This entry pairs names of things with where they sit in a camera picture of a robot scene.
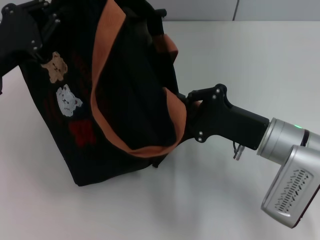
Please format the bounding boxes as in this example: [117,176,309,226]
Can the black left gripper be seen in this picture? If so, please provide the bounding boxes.
[0,0,62,79]

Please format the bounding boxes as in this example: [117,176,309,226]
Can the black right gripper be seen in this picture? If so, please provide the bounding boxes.
[177,83,271,151]

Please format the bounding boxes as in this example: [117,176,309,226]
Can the black food bag orange handles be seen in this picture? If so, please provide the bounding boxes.
[19,0,188,187]

